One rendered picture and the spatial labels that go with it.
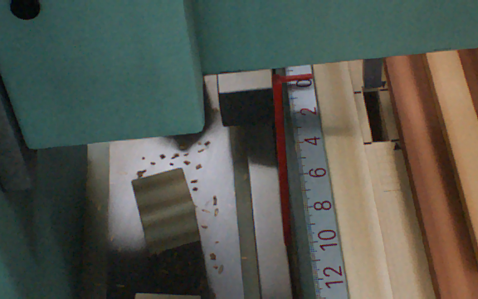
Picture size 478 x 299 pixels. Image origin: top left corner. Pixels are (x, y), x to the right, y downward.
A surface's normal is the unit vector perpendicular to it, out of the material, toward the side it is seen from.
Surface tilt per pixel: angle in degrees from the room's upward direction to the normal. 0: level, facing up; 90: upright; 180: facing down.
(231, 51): 90
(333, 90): 0
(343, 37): 90
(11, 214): 90
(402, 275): 0
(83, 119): 90
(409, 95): 0
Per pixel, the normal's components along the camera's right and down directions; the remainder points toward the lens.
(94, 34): 0.07, 0.75
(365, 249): -0.07, -0.65
